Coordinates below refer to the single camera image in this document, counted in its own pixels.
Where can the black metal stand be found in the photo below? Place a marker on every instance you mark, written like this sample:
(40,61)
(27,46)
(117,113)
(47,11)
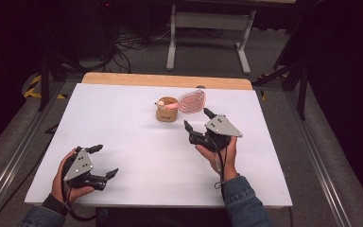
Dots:
(45,78)
(302,91)

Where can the white board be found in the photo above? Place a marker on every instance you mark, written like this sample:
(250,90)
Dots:
(157,164)

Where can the person's right hand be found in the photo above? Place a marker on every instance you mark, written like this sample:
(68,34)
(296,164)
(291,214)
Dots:
(228,162)

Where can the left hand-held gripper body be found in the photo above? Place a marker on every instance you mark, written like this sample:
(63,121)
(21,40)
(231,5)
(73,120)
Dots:
(80,165)

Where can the person's left hand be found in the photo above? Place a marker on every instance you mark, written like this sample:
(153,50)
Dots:
(58,184)

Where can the white metal desk frame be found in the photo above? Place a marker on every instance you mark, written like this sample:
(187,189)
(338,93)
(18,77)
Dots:
(212,21)

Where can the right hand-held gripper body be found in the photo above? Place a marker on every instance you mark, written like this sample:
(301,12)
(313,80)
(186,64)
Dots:
(222,127)

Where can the wooden table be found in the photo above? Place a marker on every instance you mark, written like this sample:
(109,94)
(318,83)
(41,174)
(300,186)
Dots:
(138,80)

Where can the pink hairbrush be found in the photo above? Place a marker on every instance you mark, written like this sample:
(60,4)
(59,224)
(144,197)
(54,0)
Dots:
(193,101)

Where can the person's dark trousers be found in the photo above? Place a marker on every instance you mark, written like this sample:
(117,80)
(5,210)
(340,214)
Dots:
(164,219)

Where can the brown cup with animal figure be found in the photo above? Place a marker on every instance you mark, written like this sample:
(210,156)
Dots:
(167,116)

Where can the yellow black hazard tape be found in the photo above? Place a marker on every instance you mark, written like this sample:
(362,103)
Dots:
(31,92)

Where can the aluminium rail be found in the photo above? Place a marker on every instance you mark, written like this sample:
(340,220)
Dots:
(318,157)
(19,151)

